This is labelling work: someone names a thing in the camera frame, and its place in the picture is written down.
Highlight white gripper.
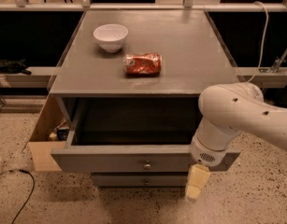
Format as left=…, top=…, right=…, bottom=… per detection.
left=185, top=134, right=230, bottom=202

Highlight grey top drawer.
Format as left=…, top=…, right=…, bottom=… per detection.
left=50, top=97, right=242, bottom=174

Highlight grey drawer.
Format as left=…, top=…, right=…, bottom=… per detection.
left=50, top=97, right=242, bottom=174
left=91, top=173, right=187, bottom=188

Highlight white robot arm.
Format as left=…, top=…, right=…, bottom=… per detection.
left=185, top=82, right=287, bottom=202

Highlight grey bottom drawer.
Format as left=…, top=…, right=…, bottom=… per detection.
left=91, top=173, right=187, bottom=188

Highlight grey drawer cabinet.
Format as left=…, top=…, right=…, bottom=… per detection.
left=47, top=8, right=246, bottom=189

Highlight crushed orange soda can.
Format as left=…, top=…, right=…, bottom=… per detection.
left=123, top=52, right=162, bottom=76

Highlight items inside cardboard box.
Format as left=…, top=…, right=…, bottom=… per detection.
left=49, top=127, right=69, bottom=141

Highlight cardboard box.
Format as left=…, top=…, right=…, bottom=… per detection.
left=27, top=97, right=65, bottom=172

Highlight white bowl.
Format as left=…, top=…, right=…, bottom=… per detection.
left=93, top=24, right=128, bottom=53

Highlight black object on ledge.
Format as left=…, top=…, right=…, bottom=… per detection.
left=0, top=60, right=32, bottom=75

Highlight black floor cable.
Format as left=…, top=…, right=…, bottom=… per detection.
left=0, top=169, right=36, bottom=224

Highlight white hanging cable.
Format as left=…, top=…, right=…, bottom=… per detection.
left=245, top=1, right=270, bottom=84

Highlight metal frame rail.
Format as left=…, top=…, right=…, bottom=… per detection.
left=0, top=2, right=287, bottom=13

